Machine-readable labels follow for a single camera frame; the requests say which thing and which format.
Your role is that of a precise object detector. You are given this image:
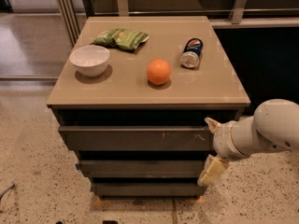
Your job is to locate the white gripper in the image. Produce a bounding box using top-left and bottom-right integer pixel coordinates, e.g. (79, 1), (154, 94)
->
(197, 117), (247, 187)

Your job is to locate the grey top drawer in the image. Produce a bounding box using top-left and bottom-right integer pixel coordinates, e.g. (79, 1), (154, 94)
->
(59, 126), (212, 151)

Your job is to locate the grey drawer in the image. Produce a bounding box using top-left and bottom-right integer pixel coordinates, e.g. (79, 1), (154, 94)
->
(76, 161), (204, 178)
(91, 183), (206, 197)
(59, 126), (212, 151)

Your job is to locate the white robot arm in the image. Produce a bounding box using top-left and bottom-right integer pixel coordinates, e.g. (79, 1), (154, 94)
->
(197, 99), (299, 187)

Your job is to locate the grey middle drawer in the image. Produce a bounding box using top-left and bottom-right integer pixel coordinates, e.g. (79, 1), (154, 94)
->
(76, 161), (204, 178)

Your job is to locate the grey drawer cabinet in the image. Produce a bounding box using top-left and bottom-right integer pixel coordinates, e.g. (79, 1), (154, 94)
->
(48, 17), (250, 198)

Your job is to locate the grey bottom drawer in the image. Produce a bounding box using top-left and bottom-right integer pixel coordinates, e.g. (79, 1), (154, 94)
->
(91, 183), (206, 197)

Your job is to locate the blue pepsi can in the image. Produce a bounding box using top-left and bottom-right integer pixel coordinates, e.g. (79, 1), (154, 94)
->
(180, 38), (203, 69)

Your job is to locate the orange fruit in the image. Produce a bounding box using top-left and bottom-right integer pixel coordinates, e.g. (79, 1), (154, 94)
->
(147, 59), (171, 86)

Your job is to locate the green chip bag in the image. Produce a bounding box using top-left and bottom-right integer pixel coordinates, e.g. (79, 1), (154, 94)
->
(93, 28), (150, 51)

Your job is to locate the wooden metal railing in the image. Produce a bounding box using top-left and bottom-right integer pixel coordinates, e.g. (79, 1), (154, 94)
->
(56, 0), (299, 42)

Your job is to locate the white bowl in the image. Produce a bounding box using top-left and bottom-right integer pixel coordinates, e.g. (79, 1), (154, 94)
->
(70, 45), (110, 77)

